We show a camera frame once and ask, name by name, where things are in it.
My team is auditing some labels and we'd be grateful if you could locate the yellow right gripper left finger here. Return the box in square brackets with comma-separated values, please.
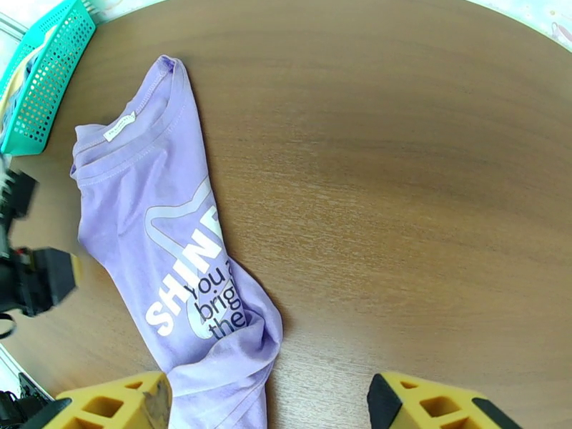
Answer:
[26, 371, 173, 429]

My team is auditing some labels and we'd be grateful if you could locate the blue t-shirt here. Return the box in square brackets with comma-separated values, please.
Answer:
[0, 49, 40, 145]

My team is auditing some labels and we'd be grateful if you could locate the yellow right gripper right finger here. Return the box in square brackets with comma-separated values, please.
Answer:
[367, 371, 524, 429]

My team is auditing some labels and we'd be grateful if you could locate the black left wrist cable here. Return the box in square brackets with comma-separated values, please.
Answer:
[0, 311, 18, 340]

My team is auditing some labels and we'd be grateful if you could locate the tan t-shirt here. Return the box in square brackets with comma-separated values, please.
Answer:
[0, 25, 59, 125]

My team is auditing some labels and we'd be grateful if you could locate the teal plastic laundry basket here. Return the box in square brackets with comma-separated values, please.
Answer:
[0, 0, 97, 157]

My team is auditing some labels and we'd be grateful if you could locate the purple printed t-shirt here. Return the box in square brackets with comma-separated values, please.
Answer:
[69, 54, 284, 429]

